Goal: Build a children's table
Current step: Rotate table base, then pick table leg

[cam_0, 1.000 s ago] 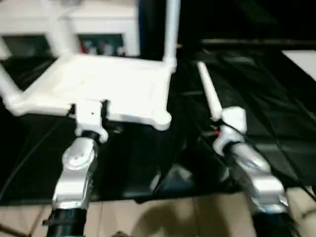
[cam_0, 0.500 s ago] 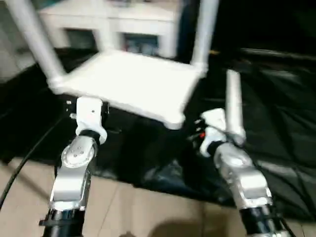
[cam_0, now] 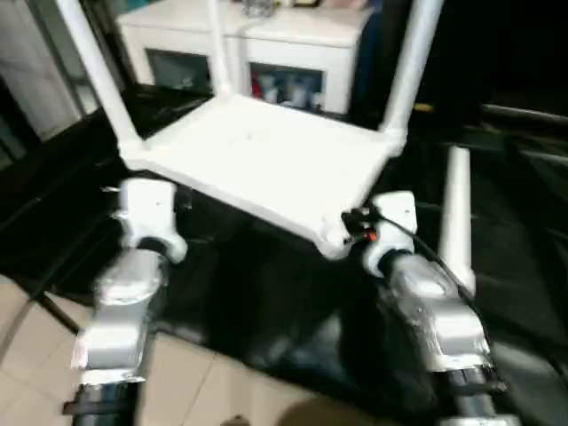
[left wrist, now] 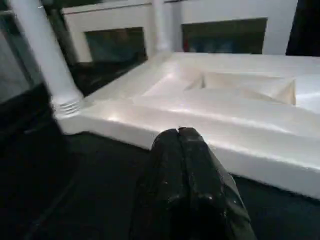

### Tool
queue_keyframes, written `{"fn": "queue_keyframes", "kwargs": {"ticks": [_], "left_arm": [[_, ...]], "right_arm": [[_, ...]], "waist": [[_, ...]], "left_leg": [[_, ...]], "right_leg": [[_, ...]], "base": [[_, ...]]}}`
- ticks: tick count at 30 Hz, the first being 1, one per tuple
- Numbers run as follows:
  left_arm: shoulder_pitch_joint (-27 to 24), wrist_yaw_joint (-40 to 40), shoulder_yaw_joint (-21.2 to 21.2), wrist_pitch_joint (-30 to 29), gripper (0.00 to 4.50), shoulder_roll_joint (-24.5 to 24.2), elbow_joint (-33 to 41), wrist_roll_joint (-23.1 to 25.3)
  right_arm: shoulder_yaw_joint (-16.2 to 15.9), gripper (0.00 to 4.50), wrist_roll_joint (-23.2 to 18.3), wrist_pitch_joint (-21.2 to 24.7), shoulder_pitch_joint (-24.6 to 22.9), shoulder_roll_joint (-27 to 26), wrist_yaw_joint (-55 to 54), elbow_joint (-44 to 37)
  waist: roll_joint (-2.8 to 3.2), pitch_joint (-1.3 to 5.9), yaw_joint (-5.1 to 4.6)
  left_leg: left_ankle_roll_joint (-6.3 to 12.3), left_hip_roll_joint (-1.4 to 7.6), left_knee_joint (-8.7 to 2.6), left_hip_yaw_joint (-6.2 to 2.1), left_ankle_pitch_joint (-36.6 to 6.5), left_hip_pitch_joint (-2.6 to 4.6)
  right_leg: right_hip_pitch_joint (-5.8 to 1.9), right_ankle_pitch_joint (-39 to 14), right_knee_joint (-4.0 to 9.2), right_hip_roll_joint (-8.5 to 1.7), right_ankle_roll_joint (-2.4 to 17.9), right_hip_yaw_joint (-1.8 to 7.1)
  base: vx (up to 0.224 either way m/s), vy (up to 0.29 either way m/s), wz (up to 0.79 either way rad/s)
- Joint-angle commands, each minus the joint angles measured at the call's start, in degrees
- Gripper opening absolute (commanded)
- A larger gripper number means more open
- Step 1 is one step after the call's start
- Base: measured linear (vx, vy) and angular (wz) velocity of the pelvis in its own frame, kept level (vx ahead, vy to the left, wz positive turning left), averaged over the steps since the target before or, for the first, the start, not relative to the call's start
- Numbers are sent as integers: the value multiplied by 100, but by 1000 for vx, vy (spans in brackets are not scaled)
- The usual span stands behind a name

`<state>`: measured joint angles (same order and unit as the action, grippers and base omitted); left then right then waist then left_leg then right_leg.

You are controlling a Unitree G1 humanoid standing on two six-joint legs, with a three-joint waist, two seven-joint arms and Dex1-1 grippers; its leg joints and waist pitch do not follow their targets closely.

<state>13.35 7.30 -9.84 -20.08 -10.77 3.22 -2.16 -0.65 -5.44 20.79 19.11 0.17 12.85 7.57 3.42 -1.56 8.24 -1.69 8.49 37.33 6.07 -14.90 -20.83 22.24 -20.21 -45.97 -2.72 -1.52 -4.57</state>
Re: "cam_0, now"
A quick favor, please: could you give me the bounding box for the white cabinet with glass doors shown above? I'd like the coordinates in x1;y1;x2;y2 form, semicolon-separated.
115;0;375;118

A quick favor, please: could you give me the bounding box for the small clear glass jar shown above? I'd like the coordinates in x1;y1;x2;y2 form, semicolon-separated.
241;0;276;19

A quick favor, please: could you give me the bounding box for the dark metal rail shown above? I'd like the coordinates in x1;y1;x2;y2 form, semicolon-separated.
479;103;568;127

